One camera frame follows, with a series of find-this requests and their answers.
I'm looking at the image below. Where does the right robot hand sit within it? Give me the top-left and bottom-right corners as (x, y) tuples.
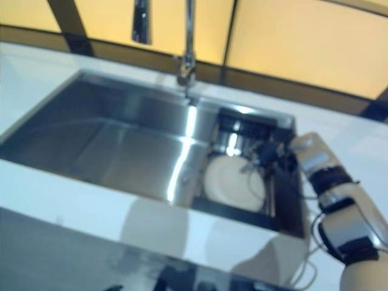
(241, 141), (299, 182)

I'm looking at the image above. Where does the cream round plate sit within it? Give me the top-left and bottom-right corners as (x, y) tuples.
(203, 156), (264, 212)

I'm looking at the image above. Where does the black sink drain rack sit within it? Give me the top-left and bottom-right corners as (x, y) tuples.
(193, 107), (304, 234)

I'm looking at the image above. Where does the chrome gooseneck faucet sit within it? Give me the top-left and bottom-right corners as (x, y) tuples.
(130, 0), (198, 106)

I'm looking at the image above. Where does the stainless steel sink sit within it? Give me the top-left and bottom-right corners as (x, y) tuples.
(0, 69), (306, 240)

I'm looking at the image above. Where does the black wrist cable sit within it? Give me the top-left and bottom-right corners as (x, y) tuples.
(303, 193), (328, 254)

